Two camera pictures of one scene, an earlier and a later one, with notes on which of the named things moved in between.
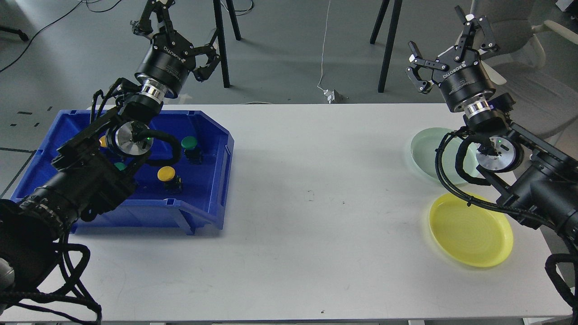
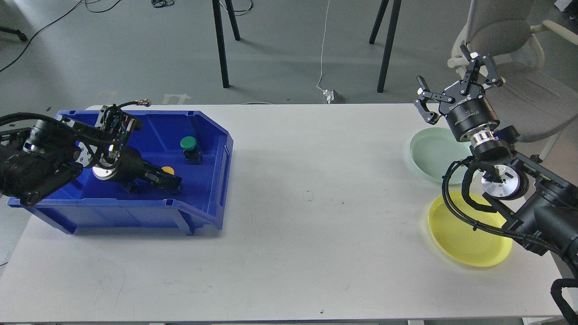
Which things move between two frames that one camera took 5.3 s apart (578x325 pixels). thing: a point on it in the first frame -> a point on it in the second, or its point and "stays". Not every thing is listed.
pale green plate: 423,151 stays
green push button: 193,154 stays
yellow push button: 166,173 stays
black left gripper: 169,63 -> 123,164
